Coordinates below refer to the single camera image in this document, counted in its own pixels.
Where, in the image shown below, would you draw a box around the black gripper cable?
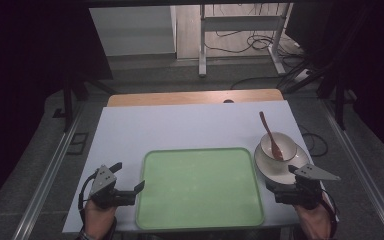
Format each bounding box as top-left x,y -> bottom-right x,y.
77,171 -> 99,235
319,188 -> 340,238

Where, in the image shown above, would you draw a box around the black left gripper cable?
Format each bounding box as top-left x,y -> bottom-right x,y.
77,171 -> 99,235

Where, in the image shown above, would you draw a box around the white plate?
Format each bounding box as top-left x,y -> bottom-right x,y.
253,141 -> 311,186

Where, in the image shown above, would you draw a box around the white cabinet panel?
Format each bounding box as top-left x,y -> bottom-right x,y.
89,5 -> 178,58

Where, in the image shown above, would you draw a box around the person's left hand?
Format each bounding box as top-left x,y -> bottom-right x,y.
83,199 -> 118,240

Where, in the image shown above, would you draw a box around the black floor cables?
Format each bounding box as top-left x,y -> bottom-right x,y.
202,29 -> 306,56

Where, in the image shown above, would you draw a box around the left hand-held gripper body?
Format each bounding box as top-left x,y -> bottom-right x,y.
89,164 -> 138,210

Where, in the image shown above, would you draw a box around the person's right hand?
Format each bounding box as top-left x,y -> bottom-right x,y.
293,194 -> 333,240

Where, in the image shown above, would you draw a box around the white power strip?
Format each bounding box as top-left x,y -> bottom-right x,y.
292,68 -> 312,83

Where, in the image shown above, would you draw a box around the black looped cable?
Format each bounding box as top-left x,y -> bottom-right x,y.
299,124 -> 330,158

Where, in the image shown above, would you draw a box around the aluminium rail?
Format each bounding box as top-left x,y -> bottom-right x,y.
10,101 -> 85,240
321,99 -> 384,240

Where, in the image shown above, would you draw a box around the black metal stand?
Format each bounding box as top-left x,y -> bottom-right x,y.
59,74 -> 118,133
278,56 -> 349,132

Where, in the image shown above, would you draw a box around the white tabletop board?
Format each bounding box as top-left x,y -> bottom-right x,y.
61,100 -> 340,234

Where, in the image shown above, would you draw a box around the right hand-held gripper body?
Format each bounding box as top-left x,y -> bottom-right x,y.
274,163 -> 342,211

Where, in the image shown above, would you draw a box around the white bowl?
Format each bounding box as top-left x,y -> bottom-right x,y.
259,131 -> 299,163

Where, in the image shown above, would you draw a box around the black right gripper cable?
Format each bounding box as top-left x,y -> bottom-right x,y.
319,188 -> 340,238

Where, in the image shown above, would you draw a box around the white desk frame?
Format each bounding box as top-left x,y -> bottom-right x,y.
197,3 -> 294,78

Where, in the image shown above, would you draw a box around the wooden table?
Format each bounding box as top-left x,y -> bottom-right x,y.
106,88 -> 285,108

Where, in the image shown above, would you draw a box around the green plastic tray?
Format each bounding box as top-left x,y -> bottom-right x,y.
135,147 -> 266,232

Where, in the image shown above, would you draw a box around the brown wooden spoon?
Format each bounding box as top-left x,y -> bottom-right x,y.
258,110 -> 285,162

